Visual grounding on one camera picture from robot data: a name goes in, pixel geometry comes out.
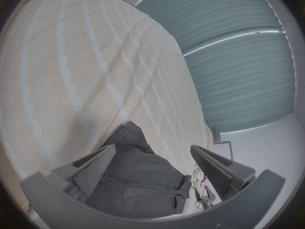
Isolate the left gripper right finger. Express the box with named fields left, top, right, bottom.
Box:
left=190, top=145, right=256, bottom=198

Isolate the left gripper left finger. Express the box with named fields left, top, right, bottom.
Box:
left=49, top=144, right=116, bottom=201

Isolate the black T-shirt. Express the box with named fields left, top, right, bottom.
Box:
left=85, top=120, right=192, bottom=215

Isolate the bed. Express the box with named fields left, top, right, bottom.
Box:
left=0, top=0, right=233, bottom=220

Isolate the white printed pyjama garment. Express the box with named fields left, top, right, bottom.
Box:
left=191, top=165, right=205, bottom=189

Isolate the blue-green curtain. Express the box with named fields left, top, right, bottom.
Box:
left=183, top=31, right=297, bottom=133
left=136, top=0, right=285, bottom=54

